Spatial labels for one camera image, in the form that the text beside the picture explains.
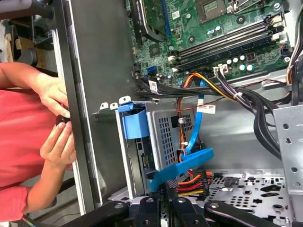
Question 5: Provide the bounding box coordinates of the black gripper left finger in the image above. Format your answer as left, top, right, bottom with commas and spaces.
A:
61, 182, 165, 227

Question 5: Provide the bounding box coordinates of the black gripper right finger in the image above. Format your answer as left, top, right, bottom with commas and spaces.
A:
165, 181, 281, 227

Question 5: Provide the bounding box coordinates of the red orange yellow power wire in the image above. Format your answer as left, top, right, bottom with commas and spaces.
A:
165, 169, 213, 197

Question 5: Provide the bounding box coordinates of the small round black tool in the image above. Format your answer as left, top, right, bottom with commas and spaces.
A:
55, 115, 71, 125

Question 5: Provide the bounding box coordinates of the perforated metal disk bay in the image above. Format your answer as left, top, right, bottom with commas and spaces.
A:
115, 100, 202, 197

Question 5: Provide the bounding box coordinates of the person's right hand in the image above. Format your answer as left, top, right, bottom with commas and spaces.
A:
39, 122, 77, 171

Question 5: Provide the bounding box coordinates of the person's left hand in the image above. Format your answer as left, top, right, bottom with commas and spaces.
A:
30, 73, 71, 119

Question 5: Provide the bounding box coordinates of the person's red shirt trunk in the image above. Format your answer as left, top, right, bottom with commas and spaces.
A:
0, 88, 60, 223

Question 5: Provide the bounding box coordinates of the black open PC case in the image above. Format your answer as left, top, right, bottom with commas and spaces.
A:
51, 0, 303, 227

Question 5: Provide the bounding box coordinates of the installed blue RAM stick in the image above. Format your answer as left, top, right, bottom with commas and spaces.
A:
174, 35, 275, 71

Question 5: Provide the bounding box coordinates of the black empty RAM slot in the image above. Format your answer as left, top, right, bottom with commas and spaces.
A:
176, 13, 285, 57
176, 21, 285, 63

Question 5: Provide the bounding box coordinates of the green motherboard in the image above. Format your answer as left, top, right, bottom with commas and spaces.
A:
125, 0, 293, 88

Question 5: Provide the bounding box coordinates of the blue expansion slot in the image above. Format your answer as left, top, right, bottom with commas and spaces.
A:
160, 0, 171, 38

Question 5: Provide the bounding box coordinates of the black graphics card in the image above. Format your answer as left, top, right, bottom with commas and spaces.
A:
130, 0, 171, 44

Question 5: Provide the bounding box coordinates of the CPU socket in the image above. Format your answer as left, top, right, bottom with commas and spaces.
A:
197, 0, 228, 25

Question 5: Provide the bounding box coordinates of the black wire bundle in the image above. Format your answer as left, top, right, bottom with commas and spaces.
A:
134, 78, 283, 161

